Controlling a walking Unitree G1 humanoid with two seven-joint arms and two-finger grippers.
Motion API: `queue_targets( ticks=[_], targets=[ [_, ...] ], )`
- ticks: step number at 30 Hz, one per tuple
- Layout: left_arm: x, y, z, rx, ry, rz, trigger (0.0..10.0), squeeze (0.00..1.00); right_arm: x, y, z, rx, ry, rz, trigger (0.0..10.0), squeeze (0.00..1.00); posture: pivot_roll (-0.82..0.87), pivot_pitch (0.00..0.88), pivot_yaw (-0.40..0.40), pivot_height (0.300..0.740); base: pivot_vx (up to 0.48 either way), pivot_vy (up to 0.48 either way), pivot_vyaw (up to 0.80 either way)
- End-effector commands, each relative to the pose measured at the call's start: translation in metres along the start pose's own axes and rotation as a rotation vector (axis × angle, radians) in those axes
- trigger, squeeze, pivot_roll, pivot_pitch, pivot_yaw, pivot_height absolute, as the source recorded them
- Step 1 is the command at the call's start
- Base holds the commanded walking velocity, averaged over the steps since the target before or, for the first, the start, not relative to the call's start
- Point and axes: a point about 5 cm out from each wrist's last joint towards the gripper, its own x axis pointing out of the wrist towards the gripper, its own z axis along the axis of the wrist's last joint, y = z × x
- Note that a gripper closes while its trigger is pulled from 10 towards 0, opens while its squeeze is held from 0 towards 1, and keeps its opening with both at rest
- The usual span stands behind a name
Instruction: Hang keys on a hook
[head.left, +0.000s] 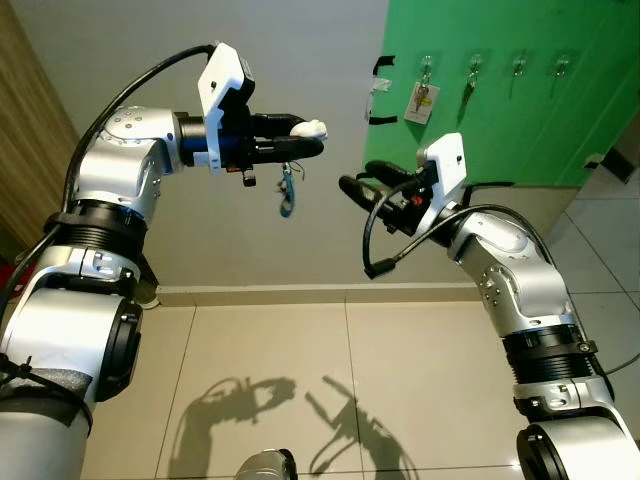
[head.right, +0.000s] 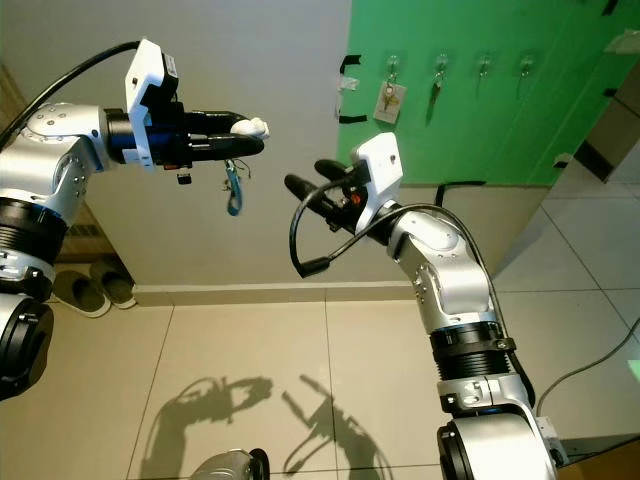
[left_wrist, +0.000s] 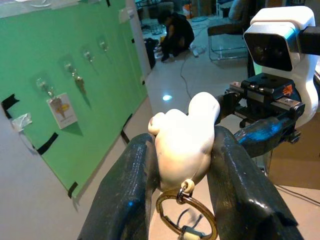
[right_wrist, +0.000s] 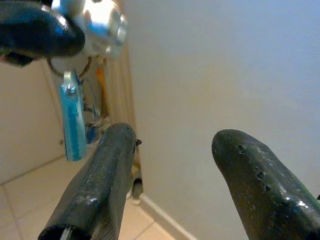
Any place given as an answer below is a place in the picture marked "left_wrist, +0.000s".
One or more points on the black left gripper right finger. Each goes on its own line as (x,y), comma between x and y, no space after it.
(245,200)

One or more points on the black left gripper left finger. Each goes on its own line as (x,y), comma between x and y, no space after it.
(122,190)

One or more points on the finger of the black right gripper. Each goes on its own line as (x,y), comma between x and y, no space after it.
(228,103)
(265,136)

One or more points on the white plush figure charm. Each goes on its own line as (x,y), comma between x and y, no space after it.
(182,147)

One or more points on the clear adhesive metal hook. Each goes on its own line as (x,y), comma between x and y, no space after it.
(41,83)
(87,53)
(103,45)
(67,65)

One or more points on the brown cardboard box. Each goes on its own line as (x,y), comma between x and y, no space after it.
(295,165)

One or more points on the black tape strip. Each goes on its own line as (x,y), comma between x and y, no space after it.
(47,143)
(125,133)
(72,189)
(10,100)

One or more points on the white power strip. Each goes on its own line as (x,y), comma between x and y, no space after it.
(197,51)

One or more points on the person in black clothes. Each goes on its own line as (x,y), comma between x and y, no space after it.
(178,32)

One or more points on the green corrugated plastic board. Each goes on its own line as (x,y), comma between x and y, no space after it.
(105,100)

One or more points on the white printed card tag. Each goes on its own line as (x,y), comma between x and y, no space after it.
(61,111)

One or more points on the small metal key bunch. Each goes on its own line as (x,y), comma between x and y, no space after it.
(79,83)

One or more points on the crumpled silver tape piece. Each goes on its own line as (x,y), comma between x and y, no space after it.
(22,121)

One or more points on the clear tape strip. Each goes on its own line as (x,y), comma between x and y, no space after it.
(37,6)

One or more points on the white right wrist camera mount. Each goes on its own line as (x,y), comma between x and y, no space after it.
(300,72)

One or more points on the black metal frame chair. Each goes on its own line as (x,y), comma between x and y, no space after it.
(225,28)

